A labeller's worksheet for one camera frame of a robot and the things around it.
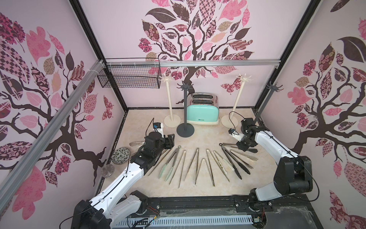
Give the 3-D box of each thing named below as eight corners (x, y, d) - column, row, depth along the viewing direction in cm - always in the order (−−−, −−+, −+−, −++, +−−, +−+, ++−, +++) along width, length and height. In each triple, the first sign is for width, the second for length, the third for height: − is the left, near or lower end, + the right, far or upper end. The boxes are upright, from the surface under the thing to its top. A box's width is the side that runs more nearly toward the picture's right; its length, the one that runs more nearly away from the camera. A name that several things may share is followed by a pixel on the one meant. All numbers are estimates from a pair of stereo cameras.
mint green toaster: (186, 126, 111) (186, 110, 97) (186, 107, 124) (186, 91, 110) (216, 126, 111) (220, 110, 97) (213, 107, 124) (216, 91, 110)
